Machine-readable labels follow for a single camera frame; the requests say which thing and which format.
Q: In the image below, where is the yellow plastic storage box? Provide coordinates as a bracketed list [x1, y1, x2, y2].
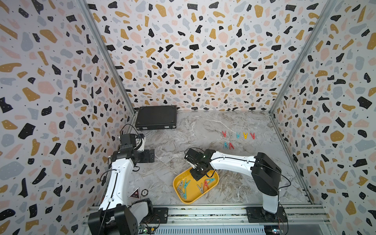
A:
[173, 167, 219, 204]

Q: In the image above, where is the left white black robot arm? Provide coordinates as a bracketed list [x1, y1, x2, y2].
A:
[88, 150, 154, 235]

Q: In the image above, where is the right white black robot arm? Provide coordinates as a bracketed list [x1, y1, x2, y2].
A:
[185, 149, 282, 216]

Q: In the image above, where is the grey clothespin in box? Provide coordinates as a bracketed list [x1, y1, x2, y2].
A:
[197, 183, 204, 194]

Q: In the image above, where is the round black sticker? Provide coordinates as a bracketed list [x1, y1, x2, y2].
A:
[141, 189, 148, 197]

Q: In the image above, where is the black flat case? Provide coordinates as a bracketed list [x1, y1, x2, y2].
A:
[135, 105, 177, 131]

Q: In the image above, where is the triangular warning sticker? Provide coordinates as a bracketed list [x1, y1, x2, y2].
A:
[129, 188, 141, 199]

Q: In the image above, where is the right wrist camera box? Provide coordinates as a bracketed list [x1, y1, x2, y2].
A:
[184, 148, 215, 169]

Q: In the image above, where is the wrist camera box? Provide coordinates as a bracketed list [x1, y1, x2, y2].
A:
[184, 148, 215, 169]
[134, 134, 146, 151]

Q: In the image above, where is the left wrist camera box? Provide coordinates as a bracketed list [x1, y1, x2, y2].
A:
[134, 134, 146, 151]

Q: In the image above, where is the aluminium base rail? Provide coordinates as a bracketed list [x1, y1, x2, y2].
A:
[138, 204, 335, 235]

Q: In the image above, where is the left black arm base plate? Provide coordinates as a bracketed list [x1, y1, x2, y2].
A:
[142, 207, 168, 225]

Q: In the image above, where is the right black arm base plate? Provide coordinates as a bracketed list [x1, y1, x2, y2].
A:
[245, 206, 287, 223]

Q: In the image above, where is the left aluminium corner post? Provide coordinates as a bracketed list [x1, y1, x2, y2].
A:
[76, 0, 136, 117]

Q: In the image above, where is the aluminium corner post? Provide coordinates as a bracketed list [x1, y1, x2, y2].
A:
[269, 0, 337, 118]
[76, 0, 136, 117]

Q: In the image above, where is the right aluminium corner post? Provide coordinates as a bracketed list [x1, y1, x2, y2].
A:
[269, 0, 337, 118]

